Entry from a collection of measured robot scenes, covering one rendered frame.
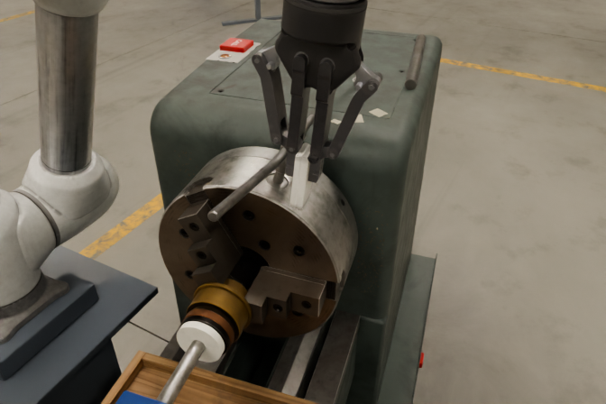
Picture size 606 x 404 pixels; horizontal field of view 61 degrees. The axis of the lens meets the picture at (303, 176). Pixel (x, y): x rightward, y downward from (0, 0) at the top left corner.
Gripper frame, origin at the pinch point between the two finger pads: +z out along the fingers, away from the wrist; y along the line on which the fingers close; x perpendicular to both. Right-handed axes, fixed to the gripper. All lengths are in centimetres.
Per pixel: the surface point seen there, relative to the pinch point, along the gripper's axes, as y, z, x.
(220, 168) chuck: -17.2, 13.7, 15.2
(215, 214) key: -6.2, 0.7, -9.2
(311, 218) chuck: -0.8, 15.0, 11.3
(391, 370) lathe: 19, 79, 39
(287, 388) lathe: 0.6, 48.5, 5.6
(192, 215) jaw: -17.0, 15.9, 5.7
